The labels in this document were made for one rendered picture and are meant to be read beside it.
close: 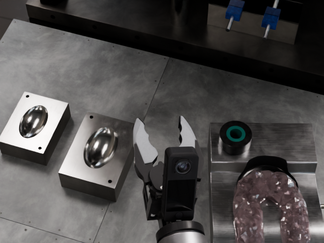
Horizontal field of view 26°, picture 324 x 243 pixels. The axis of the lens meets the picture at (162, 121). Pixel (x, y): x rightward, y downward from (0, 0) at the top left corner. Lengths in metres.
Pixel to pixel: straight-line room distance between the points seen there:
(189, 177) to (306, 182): 0.80
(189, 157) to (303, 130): 0.85
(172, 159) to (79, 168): 0.81
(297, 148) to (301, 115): 0.21
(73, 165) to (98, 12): 0.61
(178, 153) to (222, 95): 1.01
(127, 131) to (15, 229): 0.37
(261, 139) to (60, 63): 0.65
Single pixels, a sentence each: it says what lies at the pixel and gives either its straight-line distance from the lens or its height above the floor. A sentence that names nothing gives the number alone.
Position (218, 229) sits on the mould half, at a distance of 1.65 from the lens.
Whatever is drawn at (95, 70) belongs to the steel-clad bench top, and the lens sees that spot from 2.04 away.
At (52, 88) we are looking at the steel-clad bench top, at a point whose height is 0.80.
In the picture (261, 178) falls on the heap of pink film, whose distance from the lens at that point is 1.73.
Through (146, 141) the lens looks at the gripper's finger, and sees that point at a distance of 1.09.
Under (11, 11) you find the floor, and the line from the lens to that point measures 3.37.
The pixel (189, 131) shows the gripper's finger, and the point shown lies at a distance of 1.11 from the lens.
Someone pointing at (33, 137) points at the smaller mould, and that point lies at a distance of 1.85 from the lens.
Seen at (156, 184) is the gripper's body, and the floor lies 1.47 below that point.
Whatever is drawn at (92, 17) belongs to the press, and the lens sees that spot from 2.20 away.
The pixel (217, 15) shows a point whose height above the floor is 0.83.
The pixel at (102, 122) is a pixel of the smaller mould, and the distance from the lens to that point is 1.84.
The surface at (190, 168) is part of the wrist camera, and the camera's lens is 0.99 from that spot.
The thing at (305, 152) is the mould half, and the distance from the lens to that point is 1.77.
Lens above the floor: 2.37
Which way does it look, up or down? 55 degrees down
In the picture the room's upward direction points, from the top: straight up
